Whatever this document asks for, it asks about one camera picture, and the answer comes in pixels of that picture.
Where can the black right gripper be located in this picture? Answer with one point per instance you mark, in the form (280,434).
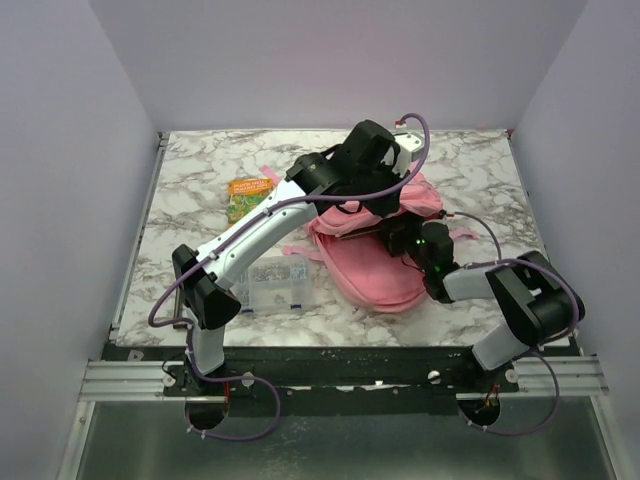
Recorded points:
(393,239)

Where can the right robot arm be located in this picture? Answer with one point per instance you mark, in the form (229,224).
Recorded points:
(537,303)

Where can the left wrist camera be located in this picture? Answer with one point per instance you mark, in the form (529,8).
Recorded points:
(411,147)

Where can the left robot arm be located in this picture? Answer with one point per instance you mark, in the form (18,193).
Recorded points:
(213,268)

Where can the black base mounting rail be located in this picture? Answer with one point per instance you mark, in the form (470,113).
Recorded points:
(324,381)

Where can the aluminium extrusion rail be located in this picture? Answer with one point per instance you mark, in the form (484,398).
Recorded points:
(116,381)

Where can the orange treehouse paperback book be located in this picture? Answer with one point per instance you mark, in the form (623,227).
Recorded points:
(244,195)

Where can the dark green hardcover book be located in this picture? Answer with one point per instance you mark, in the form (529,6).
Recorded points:
(372,230)

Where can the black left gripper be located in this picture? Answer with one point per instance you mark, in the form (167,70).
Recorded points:
(384,206)

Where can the pink student backpack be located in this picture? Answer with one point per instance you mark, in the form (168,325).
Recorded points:
(365,273)

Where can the clear plastic screw organizer box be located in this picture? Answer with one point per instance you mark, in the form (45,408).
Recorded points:
(275,285)

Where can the black metal clamp bracket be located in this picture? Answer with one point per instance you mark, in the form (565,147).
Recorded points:
(181,320)

